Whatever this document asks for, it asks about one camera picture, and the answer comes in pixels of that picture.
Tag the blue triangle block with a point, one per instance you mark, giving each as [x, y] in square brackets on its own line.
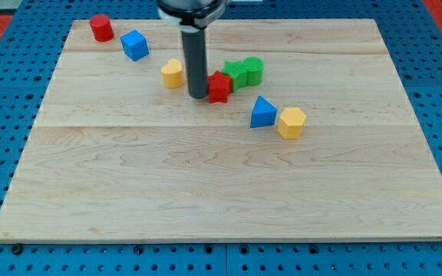
[263, 113]

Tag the red star block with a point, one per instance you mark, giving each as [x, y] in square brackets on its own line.
[220, 87]

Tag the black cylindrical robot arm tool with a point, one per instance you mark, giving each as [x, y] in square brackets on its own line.
[192, 17]

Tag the red cylinder block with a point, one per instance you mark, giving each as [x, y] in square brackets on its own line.
[101, 28]

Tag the blue cube block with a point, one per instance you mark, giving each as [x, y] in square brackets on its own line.
[135, 45]

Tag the green cylinder block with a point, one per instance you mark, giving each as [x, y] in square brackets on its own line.
[254, 67]

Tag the light wooden board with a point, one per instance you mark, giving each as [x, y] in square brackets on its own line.
[114, 157]

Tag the yellow heart block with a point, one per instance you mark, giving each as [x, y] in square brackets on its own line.
[172, 74]

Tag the yellow hexagon block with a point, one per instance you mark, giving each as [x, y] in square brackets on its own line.
[291, 122]

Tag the green star block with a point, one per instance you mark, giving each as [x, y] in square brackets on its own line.
[237, 72]

